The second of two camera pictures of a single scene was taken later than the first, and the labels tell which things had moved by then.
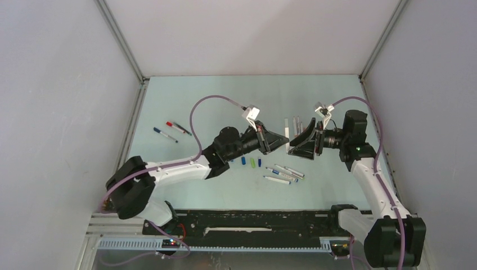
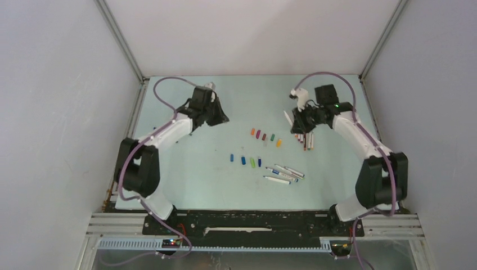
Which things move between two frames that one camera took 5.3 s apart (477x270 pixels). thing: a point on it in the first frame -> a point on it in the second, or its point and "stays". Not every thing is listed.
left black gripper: [267, 141] -> [220, 117]
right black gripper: [305, 150] -> [299, 127]
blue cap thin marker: [278, 180] stays
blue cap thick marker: [283, 175] stays
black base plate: [295, 223] stays
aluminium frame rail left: [105, 9] stays
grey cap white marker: [287, 134] -> [288, 118]
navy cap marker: [291, 171] stays
